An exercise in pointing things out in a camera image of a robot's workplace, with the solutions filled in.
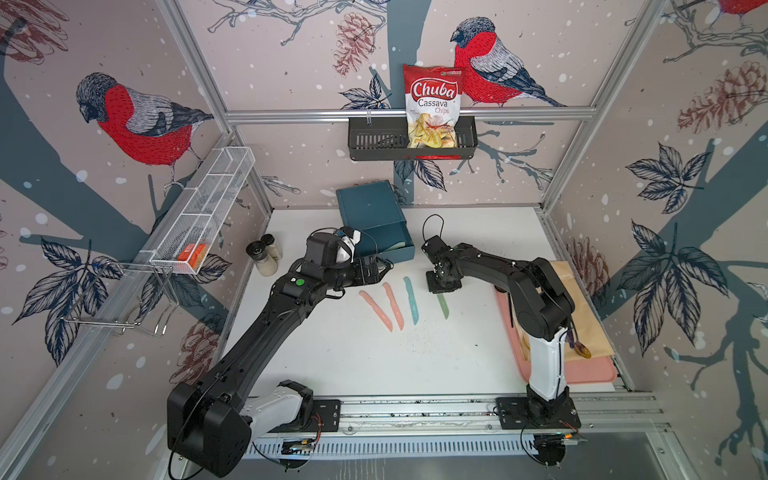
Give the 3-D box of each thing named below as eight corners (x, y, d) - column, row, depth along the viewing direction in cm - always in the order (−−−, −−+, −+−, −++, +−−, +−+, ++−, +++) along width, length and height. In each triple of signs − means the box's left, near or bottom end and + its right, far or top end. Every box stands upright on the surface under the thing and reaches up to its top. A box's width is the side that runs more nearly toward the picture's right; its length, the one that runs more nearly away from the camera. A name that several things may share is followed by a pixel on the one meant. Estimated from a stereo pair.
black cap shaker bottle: (259, 279, 106) (243, 255, 94) (264, 266, 110) (249, 241, 98) (276, 279, 106) (262, 255, 94) (280, 266, 110) (267, 241, 98)
